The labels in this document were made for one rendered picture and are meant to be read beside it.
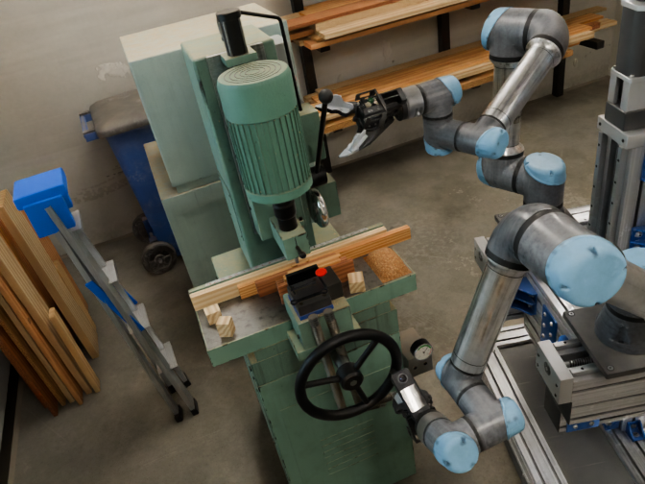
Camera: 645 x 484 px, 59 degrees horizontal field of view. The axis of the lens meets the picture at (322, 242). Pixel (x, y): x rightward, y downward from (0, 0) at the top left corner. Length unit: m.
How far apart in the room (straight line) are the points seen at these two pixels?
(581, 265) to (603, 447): 1.20
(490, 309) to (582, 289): 0.23
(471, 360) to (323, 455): 0.84
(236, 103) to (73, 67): 2.39
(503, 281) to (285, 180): 0.57
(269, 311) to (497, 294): 0.66
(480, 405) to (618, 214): 0.65
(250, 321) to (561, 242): 0.86
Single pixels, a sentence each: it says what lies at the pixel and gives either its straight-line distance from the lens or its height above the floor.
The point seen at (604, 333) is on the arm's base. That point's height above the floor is 0.85.
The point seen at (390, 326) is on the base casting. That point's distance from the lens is 1.68.
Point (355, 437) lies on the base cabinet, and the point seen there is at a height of 0.34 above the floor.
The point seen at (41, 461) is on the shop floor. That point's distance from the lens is 2.82.
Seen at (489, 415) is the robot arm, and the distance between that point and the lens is 1.23.
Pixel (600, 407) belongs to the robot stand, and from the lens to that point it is 1.65.
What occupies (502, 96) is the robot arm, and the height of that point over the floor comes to 1.33.
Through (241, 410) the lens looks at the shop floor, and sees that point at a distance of 2.57.
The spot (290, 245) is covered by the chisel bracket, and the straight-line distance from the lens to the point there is 1.53.
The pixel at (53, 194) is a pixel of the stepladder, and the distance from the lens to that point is 2.03.
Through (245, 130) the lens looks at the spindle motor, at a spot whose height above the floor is 1.40.
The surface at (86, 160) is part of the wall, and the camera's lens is 3.81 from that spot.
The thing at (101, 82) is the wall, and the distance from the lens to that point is 3.67.
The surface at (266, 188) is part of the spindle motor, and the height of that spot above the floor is 1.24.
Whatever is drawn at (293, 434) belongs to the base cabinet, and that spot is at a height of 0.47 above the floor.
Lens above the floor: 1.90
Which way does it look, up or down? 34 degrees down
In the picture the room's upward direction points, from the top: 11 degrees counter-clockwise
